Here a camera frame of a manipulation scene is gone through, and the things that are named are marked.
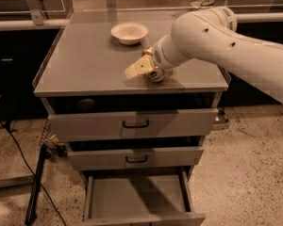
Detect crushed orange soda can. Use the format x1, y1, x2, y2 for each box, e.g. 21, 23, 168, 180
141, 47, 164, 83

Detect grey drawer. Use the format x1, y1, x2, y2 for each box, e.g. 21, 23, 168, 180
67, 137, 204, 170
73, 167, 205, 226
43, 92, 220, 142

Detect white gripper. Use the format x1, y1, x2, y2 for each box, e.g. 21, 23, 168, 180
125, 35, 188, 78

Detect dark round object in drawer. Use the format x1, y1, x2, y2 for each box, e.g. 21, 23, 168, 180
75, 98, 95, 113

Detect black stand leg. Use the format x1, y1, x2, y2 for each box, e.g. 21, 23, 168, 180
25, 145, 47, 226

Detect white paper bowl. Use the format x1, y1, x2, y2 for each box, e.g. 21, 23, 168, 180
110, 23, 148, 45

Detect grey top drawer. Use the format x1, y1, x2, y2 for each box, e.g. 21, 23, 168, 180
43, 92, 220, 142

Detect grey middle drawer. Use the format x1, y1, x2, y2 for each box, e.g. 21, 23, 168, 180
67, 137, 204, 170

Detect grey drawer cabinet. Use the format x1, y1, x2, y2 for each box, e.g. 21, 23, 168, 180
31, 9, 232, 226

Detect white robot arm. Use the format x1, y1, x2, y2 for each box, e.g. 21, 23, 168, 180
125, 7, 283, 104

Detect wire basket with items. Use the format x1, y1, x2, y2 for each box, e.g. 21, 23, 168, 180
39, 121, 66, 157

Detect grey bottom drawer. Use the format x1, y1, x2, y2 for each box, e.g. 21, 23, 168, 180
73, 167, 205, 226

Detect black floor cable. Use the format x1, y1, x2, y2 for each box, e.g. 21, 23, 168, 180
0, 113, 68, 226

